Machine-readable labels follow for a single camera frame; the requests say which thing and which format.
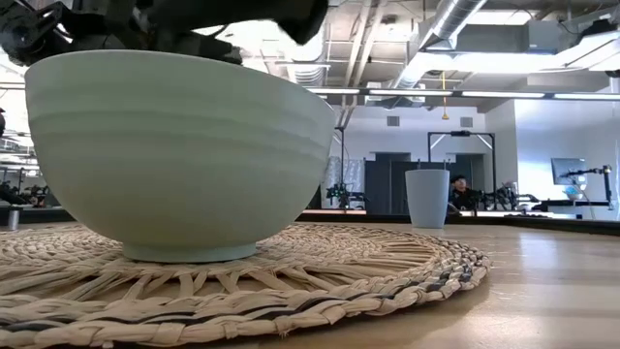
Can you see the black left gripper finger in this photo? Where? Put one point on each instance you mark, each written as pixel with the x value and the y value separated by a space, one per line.
pixel 208 46
pixel 242 12

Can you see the pale green ceramic bowl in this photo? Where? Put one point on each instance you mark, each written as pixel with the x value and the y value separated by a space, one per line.
pixel 179 160

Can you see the ceiling light strip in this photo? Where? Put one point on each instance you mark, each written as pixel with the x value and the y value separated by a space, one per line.
pixel 334 90
pixel 412 92
pixel 586 96
pixel 504 94

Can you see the background dark robot arms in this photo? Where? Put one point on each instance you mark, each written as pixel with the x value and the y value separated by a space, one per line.
pixel 34 194

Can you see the small silver cylinder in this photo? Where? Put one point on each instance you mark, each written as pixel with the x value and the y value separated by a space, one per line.
pixel 13 220

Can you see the background robot on pole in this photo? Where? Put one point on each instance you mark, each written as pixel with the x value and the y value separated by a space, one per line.
pixel 344 191

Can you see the light blue cup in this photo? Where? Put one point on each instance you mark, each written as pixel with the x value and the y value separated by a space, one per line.
pixel 427 199

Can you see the round woven straw placemat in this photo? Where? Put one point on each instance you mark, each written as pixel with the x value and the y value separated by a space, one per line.
pixel 339 291

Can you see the person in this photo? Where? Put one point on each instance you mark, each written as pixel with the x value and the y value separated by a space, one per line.
pixel 460 196

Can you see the background black robot arms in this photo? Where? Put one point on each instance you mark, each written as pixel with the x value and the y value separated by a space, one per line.
pixel 504 196

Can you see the background computer monitor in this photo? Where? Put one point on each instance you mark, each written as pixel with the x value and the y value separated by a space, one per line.
pixel 567 170

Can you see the silver ventilation duct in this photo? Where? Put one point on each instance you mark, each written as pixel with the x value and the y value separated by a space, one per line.
pixel 450 19

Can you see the black aluminium table frame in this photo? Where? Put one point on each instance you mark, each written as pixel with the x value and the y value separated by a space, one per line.
pixel 557 225

